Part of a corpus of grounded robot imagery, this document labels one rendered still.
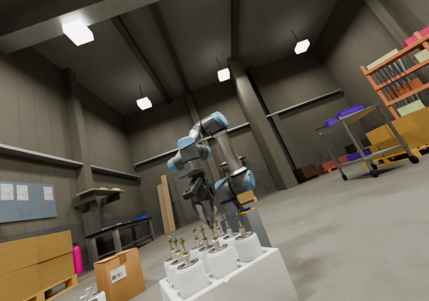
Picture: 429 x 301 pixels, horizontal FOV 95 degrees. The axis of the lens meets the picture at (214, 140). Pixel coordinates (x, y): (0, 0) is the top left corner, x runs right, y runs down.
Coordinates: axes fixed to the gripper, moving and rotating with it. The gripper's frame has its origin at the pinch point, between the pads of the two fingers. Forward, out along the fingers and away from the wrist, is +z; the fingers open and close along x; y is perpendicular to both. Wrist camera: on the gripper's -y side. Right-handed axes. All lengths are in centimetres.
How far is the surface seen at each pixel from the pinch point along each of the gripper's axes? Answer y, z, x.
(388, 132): 402, -16, -201
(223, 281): -7.5, 17.1, -2.7
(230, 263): -1.7, 14.4, -4.1
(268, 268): 4.8, 20.6, -13.8
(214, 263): -4.1, 12.4, 0.4
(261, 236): 32.6, 16.6, -6.8
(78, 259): 204, 3, 427
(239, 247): 5.1, 12.1, -5.9
